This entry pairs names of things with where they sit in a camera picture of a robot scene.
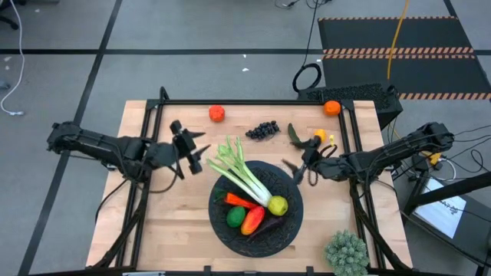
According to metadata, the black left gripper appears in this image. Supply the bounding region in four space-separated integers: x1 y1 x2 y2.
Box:
170 120 212 176

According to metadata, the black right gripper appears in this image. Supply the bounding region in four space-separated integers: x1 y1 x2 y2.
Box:
281 136 325 186

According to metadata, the dark green cucumber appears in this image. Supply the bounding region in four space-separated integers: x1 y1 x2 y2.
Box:
287 122 303 146

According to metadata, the red-orange tomato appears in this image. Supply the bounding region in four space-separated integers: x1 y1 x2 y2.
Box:
208 104 226 123

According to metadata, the dark purple grape bunch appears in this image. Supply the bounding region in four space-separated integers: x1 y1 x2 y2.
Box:
245 120 281 141

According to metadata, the yellow-green apple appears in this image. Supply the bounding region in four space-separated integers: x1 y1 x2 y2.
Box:
267 195 289 217

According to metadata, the white and green celery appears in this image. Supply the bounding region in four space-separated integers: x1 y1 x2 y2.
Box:
206 135 273 208

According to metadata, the orange fruit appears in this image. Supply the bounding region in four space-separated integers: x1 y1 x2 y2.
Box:
323 100 342 117

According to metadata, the orange carrot with green leaves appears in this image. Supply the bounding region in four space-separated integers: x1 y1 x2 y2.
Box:
214 187 259 210

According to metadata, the dark purple eggplant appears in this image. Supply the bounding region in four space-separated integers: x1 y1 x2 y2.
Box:
249 215 287 239

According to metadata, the red and orange mango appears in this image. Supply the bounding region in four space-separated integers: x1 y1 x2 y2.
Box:
240 205 266 236

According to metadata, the green lime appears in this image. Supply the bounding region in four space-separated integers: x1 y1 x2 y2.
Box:
226 205 247 228

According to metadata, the dark woven wicker basket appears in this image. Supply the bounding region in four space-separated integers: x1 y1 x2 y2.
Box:
210 163 302 255

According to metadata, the black round plate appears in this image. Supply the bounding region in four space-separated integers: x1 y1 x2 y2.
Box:
208 159 305 258

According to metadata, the black perforated computer case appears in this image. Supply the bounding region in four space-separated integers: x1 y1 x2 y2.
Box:
297 82 404 130

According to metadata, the pale green bushy plant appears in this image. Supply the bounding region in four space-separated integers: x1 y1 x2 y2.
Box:
324 229 371 276

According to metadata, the black hazard-striped floor mat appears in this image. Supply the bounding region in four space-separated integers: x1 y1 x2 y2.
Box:
317 15 491 101

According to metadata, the black chair base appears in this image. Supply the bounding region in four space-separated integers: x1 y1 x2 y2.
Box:
0 0 28 31

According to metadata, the black metal table frame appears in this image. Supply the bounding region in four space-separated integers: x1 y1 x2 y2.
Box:
91 86 411 276

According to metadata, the black coiled floor cable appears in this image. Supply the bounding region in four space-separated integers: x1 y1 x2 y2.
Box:
292 0 323 93

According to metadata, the yellow floor cable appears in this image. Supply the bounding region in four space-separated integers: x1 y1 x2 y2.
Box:
386 0 410 81

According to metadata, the black stand frame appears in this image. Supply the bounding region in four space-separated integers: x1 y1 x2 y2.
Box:
402 170 491 269

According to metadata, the white floor cable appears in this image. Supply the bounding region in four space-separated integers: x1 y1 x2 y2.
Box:
0 0 26 117

